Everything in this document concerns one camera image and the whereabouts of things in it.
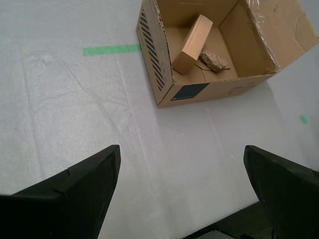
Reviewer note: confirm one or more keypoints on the light wooden block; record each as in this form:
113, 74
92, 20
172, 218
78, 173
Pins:
194, 42

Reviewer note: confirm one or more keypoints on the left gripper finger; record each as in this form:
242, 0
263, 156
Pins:
291, 199
62, 206

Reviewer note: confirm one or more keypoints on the brown cardboard box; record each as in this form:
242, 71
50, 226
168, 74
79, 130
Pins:
274, 30

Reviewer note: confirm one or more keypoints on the speckled pink granite rock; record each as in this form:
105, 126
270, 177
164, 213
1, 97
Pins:
213, 61

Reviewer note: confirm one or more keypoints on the slanted green tape mark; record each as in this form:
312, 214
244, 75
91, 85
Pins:
304, 119

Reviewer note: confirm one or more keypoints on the long green tape strip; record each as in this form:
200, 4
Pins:
112, 49

